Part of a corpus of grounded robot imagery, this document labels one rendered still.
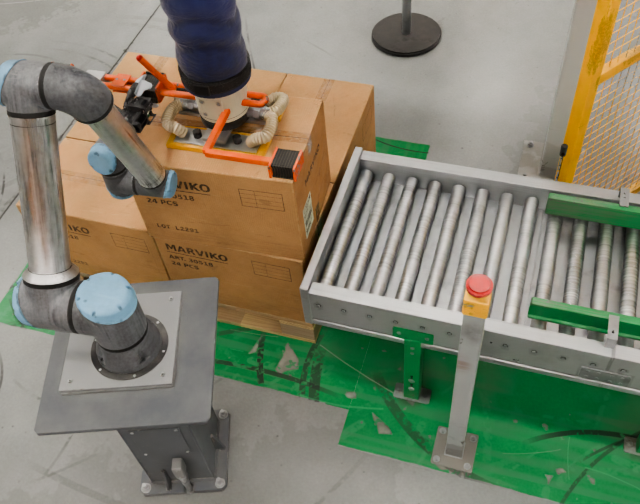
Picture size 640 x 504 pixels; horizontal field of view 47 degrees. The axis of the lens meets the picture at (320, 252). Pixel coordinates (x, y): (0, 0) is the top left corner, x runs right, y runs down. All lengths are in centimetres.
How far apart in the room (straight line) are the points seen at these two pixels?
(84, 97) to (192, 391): 86
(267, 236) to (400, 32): 217
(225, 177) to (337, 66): 200
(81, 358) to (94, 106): 77
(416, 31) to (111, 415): 300
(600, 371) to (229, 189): 131
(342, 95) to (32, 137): 160
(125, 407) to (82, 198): 111
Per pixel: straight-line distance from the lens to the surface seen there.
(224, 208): 253
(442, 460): 284
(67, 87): 192
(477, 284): 195
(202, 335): 227
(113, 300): 205
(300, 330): 302
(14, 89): 198
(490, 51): 439
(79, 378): 228
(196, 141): 250
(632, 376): 252
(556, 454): 291
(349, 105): 319
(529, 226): 275
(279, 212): 246
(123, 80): 262
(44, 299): 214
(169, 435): 253
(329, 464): 284
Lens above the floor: 262
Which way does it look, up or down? 51 degrees down
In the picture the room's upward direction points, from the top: 7 degrees counter-clockwise
